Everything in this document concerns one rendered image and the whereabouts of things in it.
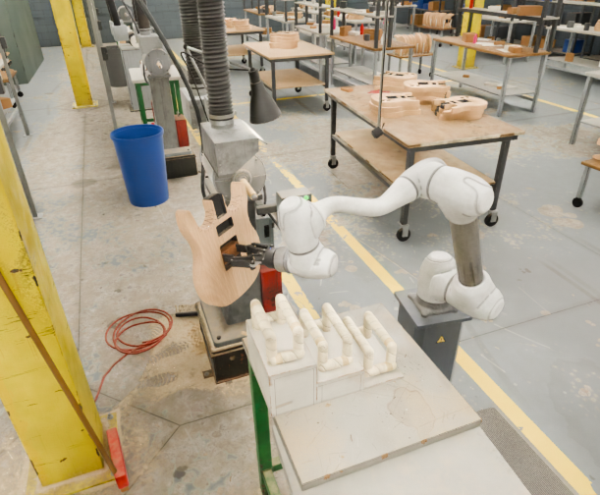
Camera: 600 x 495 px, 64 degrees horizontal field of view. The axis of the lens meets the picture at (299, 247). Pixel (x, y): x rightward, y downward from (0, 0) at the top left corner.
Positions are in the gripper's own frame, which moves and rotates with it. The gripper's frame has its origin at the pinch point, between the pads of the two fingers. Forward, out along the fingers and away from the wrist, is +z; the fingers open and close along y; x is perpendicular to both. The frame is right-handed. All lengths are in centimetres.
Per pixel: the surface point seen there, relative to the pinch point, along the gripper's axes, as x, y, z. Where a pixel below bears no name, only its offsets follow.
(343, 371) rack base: -28, -17, -48
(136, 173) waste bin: -43, 187, 268
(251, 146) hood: 28.8, 32.6, 5.9
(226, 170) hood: 22.1, 24.2, 14.2
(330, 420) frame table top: -37, -28, -48
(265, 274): -56, 69, 43
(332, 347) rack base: -26.5, -8.4, -40.4
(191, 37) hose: 69, 73, 58
